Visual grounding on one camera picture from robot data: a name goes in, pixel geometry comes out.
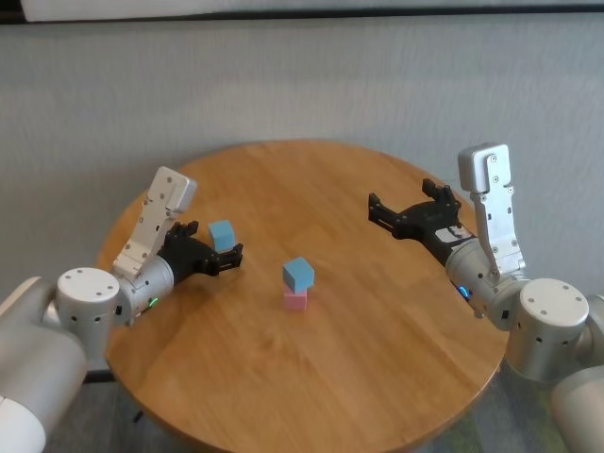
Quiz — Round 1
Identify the white wall panel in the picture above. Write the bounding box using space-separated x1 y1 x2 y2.
21 0 604 21

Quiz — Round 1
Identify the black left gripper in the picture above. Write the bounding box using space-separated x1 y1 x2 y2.
159 219 245 285

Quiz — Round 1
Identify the black wall rail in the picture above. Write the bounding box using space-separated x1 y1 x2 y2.
0 4 604 27

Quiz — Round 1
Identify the pink cube block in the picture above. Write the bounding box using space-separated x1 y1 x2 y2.
283 287 310 312

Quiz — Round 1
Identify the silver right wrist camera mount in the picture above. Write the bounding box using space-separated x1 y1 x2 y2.
457 143 528 284

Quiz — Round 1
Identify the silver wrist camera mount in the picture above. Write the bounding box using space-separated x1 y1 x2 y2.
111 165 197 284
457 143 528 284

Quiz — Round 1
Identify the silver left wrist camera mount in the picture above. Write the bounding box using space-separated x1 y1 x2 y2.
111 165 197 284

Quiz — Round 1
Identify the blue cube block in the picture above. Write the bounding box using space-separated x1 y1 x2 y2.
208 219 237 251
281 257 316 292

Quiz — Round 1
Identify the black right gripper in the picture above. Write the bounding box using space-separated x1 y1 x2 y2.
367 177 476 265

